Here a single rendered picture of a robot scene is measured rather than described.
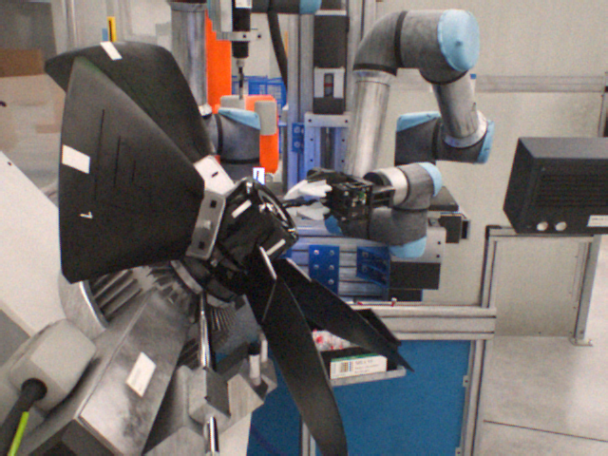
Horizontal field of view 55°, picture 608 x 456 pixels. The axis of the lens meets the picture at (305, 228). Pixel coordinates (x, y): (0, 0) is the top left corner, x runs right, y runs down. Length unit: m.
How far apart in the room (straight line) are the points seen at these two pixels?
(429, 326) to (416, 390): 0.19
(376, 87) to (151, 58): 0.50
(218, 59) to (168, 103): 4.07
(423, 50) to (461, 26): 0.08
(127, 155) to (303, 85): 1.19
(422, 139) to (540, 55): 1.36
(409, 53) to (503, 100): 1.63
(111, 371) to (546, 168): 0.98
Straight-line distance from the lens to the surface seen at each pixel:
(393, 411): 1.56
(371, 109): 1.26
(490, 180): 2.91
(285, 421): 1.55
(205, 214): 0.77
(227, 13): 0.88
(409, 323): 1.42
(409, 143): 1.62
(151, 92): 0.92
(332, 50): 1.69
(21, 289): 0.82
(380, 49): 1.27
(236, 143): 1.63
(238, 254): 0.80
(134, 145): 0.65
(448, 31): 1.23
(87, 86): 0.63
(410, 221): 1.20
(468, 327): 1.45
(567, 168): 1.34
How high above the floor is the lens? 1.45
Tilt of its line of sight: 18 degrees down
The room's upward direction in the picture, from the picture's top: 1 degrees clockwise
